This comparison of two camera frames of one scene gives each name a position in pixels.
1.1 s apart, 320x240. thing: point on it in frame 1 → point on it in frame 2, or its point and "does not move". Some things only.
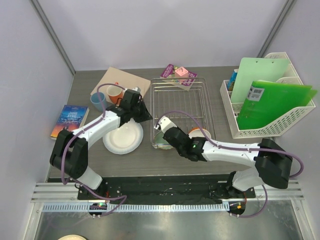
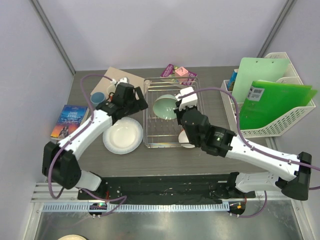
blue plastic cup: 95,100 does not move
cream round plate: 72,237 does not move
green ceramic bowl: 160,143 → 163,106
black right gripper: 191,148 → 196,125
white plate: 125,139 does not move
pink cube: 181,72 does not move
